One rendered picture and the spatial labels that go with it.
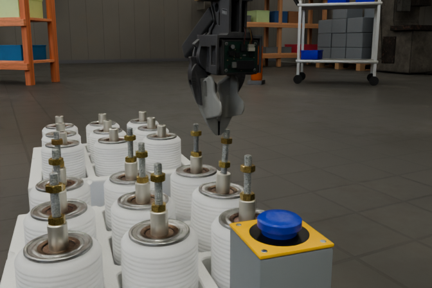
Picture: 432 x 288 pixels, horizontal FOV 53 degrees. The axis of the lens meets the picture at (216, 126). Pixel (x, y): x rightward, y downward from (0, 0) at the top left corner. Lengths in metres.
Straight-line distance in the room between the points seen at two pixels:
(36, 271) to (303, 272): 0.28
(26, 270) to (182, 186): 0.33
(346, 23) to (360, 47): 0.57
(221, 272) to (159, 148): 0.53
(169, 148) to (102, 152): 0.16
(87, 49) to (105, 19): 0.86
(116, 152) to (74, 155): 0.09
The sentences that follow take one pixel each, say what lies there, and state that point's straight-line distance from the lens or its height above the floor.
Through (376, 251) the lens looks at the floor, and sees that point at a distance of 1.13.
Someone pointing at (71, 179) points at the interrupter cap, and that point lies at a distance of 0.79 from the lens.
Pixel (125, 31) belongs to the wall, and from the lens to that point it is 11.51.
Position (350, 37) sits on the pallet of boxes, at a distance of 8.37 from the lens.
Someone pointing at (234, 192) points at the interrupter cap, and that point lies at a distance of 0.69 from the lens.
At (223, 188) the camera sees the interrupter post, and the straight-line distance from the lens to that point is 0.68.
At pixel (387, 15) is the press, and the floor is 0.92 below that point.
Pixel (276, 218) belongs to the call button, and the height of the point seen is 0.33.
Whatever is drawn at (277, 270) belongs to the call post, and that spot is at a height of 0.30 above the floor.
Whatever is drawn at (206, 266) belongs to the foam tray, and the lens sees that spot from 0.66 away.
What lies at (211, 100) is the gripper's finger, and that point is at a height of 0.40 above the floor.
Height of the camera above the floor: 0.48
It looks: 11 degrees down
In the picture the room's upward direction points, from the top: straight up
